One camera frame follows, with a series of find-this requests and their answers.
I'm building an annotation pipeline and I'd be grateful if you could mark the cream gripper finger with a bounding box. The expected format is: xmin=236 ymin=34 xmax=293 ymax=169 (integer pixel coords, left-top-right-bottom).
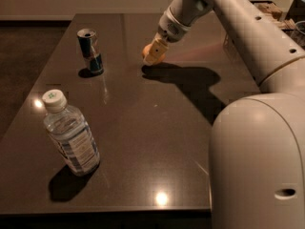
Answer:
xmin=142 ymin=38 xmax=169 ymax=65

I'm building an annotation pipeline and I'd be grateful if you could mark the orange fruit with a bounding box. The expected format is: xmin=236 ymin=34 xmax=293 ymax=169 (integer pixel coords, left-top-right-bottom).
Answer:
xmin=142 ymin=44 xmax=165 ymax=66

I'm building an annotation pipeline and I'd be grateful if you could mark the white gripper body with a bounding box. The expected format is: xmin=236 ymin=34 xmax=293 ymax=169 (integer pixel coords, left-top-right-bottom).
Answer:
xmin=158 ymin=7 xmax=192 ymax=43

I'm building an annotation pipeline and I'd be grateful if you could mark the clear plastic water bottle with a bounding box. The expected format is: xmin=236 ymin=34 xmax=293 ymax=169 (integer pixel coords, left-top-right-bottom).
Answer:
xmin=42 ymin=89 xmax=100 ymax=177

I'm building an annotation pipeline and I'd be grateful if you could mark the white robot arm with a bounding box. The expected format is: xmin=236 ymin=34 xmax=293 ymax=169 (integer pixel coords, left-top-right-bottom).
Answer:
xmin=143 ymin=0 xmax=305 ymax=229

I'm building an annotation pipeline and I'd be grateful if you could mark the black wire basket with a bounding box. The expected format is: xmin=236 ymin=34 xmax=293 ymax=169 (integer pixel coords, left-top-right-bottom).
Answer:
xmin=253 ymin=0 xmax=305 ymax=48

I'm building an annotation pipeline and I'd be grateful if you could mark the blue silver drink can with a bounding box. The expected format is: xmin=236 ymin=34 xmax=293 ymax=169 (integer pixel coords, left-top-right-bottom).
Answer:
xmin=77 ymin=29 xmax=104 ymax=75

